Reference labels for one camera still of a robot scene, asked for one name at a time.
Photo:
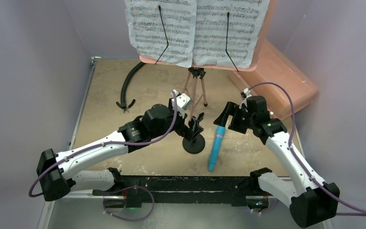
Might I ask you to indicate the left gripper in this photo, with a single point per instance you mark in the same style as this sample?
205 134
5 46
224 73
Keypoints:
184 130

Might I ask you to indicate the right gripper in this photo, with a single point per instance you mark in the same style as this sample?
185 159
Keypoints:
235 117

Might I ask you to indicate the blue toy microphone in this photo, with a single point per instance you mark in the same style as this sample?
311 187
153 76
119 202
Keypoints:
217 142

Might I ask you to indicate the black round microphone stand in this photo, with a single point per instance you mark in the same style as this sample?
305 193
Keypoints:
194 142

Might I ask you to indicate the printed sheet music page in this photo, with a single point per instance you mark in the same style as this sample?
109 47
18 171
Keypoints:
227 31

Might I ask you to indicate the white paper sheet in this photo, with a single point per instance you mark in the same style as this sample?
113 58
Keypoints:
162 30

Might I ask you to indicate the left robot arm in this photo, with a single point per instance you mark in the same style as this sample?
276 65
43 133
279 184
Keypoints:
64 172

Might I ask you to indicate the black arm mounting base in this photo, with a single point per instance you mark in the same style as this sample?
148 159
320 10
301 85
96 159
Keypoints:
235 191

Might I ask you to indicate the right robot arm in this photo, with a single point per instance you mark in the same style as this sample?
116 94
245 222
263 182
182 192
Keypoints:
308 196

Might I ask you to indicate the black foam tube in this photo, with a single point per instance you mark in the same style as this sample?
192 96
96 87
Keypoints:
128 79

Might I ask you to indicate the pink plastic storage box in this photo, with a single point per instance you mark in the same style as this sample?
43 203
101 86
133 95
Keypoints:
274 66

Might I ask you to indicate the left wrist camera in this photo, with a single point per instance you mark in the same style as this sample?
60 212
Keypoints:
182 102

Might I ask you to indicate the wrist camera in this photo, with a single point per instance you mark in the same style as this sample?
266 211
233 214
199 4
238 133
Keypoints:
245 93
182 102

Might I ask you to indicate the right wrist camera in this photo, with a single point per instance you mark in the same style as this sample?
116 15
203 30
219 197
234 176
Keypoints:
245 93

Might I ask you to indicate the black handled wire cutters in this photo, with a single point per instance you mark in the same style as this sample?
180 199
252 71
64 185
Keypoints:
124 106

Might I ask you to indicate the aluminium frame rail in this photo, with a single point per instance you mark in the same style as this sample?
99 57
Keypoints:
237 157

